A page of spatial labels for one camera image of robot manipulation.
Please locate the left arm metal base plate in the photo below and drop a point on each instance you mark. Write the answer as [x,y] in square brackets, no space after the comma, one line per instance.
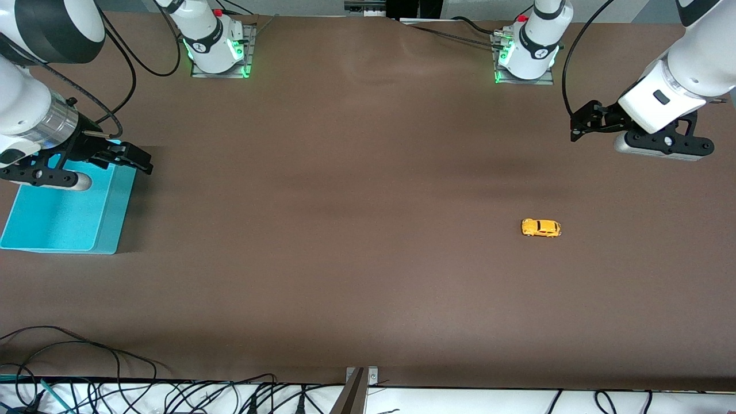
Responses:
[546,79]

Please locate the black right camera bracket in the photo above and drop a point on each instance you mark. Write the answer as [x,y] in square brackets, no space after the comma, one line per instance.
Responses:
[46,175]

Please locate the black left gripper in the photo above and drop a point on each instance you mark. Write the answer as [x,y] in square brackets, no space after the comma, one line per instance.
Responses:
[608,118]

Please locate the black power plug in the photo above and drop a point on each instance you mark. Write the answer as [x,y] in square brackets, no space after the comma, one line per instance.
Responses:
[251,404]
[299,404]

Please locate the teal plastic bin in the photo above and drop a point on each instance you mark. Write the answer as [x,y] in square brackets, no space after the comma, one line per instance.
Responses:
[63,218]

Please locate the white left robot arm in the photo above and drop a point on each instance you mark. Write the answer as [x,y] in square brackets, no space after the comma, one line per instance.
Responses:
[698,63]

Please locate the black camera bracket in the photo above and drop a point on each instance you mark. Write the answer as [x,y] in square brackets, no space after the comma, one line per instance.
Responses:
[46,175]
[655,141]

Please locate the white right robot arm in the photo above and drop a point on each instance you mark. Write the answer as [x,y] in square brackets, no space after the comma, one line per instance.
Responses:
[23,109]

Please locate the yellow beetle toy car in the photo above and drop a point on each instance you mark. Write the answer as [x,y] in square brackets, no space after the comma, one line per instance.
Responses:
[541,228]

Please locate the dark object behind table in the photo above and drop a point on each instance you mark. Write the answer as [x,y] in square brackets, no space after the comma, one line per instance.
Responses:
[414,8]

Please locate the small metal clamp bracket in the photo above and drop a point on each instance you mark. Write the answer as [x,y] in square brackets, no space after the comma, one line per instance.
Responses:
[372,376]

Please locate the brown table mat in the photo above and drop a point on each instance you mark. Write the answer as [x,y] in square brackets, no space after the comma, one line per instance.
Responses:
[368,230]

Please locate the dark camera pole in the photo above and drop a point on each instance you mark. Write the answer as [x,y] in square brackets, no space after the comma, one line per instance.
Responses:
[352,397]

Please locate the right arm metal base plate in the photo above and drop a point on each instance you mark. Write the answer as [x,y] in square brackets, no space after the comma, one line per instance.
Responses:
[250,43]

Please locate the black left camera bracket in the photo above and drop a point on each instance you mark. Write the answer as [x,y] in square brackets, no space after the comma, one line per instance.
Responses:
[655,141]

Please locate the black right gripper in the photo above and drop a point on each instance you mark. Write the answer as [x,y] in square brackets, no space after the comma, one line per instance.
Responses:
[87,145]

